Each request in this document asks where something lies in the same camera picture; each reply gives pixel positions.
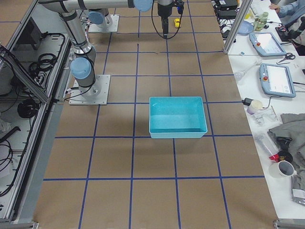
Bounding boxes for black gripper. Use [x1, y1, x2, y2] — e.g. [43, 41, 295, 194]
[157, 0, 172, 38]

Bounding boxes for yellow beetle toy car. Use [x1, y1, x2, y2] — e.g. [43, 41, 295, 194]
[174, 18, 181, 28]

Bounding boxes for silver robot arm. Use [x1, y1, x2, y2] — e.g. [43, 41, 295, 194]
[59, 11, 100, 98]
[39, 0, 174, 39]

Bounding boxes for black power adapter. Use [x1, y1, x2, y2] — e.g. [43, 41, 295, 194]
[217, 10, 237, 20]

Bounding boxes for light blue plate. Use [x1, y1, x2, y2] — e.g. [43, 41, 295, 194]
[237, 21, 254, 35]

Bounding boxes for teal plastic bin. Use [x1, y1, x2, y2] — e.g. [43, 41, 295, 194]
[149, 96, 208, 139]

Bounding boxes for blue teach pendant far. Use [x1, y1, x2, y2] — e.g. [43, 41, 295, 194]
[249, 32, 286, 57]

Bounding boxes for blue teach pendant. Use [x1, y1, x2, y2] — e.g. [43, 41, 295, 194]
[249, 32, 286, 57]
[259, 63, 296, 98]

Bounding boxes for cream paper cup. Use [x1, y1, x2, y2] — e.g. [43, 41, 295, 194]
[246, 100, 263, 115]

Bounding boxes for blue teach pendant near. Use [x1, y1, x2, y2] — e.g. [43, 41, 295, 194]
[259, 63, 296, 98]

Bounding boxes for black scissors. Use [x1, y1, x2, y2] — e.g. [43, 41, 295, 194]
[276, 52, 295, 64]

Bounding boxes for clear plastic bottle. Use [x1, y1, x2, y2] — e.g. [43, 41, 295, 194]
[254, 133, 280, 162]

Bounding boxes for grey cloth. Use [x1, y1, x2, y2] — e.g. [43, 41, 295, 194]
[267, 113, 305, 172]

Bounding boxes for white mug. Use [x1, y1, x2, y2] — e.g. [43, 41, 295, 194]
[269, 161, 297, 178]

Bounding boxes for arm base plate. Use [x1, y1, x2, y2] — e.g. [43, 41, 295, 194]
[88, 11, 120, 33]
[69, 74, 111, 105]

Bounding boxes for aluminium frame post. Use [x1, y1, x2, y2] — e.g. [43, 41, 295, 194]
[223, 0, 252, 54]

